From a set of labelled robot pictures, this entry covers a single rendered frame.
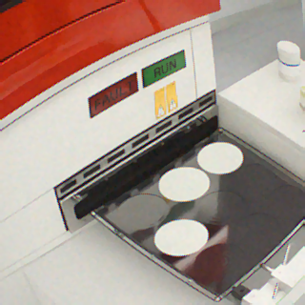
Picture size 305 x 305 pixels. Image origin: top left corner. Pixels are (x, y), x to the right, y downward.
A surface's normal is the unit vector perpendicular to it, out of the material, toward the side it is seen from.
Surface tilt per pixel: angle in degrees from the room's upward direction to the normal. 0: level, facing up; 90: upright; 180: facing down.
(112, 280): 0
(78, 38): 90
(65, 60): 90
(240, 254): 0
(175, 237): 0
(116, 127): 90
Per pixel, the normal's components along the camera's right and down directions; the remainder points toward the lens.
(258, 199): -0.07, -0.77
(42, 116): 0.67, 0.43
